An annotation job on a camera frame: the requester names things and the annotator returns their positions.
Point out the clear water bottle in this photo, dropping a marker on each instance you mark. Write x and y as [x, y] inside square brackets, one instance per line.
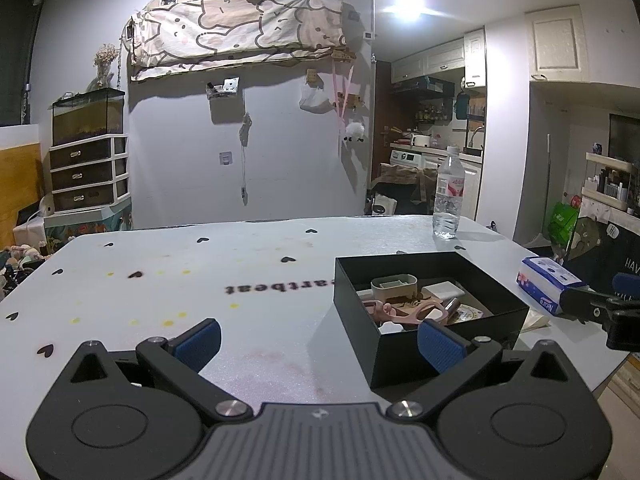
[449, 200]

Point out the white sheep plush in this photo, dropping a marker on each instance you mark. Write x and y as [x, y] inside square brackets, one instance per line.
[354, 131]

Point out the white mop pole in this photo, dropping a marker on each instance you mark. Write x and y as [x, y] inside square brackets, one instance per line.
[547, 185]

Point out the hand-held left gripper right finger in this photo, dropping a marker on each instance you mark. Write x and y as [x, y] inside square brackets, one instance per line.
[440, 345]

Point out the white drawer unit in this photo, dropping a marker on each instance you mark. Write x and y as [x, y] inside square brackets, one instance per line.
[85, 172]

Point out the dried flower vase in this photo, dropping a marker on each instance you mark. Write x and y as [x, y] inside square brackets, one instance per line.
[104, 60]

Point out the ceiling light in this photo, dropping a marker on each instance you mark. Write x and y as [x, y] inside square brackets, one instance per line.
[410, 2]

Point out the wooden peg holder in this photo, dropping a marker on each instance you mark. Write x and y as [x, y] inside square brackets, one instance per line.
[352, 101]

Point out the carved wooden block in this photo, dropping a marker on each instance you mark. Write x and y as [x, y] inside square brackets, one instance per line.
[405, 301]

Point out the black cardboard box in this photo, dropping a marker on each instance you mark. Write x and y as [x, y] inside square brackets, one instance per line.
[395, 360]

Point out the green shopping bag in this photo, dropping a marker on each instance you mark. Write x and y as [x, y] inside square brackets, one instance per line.
[562, 220]

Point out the white storage box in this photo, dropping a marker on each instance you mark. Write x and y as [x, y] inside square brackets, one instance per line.
[30, 232]

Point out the round tape measure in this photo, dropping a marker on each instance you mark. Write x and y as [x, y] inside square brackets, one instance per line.
[470, 314]

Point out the pile of plush toys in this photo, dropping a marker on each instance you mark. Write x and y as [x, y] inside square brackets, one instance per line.
[20, 265]

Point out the white charger plug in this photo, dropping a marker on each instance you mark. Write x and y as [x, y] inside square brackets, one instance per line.
[442, 291]

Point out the cartoon printed cloth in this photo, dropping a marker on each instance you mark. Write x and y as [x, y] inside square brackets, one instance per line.
[235, 25]

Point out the pink ribbons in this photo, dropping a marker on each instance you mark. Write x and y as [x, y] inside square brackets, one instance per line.
[336, 90]

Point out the crumpled white plastic wrapper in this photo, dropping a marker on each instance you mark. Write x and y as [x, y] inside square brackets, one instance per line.
[535, 321]

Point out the square adhesive wall hook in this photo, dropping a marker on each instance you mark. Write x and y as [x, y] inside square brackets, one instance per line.
[225, 157]

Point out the white rack with bottles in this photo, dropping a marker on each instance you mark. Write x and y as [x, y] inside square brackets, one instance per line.
[612, 185]

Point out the pale green plastic tray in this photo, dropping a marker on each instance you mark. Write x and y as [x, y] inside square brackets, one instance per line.
[392, 285]

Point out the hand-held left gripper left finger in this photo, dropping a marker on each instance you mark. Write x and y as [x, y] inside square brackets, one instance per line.
[197, 342]

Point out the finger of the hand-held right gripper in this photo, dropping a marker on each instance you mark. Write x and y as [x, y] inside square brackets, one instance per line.
[585, 304]
[629, 282]

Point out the white kitchen wall cabinets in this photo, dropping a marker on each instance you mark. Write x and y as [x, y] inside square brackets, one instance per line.
[440, 57]

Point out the white washing machine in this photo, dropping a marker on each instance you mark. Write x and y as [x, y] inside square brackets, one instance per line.
[410, 157]

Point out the dark printed board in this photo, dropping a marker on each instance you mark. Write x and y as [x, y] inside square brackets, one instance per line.
[600, 250]

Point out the clear wall shelf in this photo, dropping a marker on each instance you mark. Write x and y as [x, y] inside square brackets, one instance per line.
[223, 87]

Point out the blue white tissue pack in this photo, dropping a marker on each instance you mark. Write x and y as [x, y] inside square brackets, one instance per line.
[545, 280]

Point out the glass fish tank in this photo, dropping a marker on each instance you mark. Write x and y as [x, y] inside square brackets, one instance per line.
[87, 120]

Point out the white hanging bag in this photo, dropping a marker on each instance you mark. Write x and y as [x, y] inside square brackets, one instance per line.
[315, 99]

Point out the chair with brown jacket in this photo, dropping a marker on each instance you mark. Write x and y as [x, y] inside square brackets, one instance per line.
[400, 177]

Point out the wooden wall plaque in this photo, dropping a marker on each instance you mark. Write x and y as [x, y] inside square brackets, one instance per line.
[342, 54]

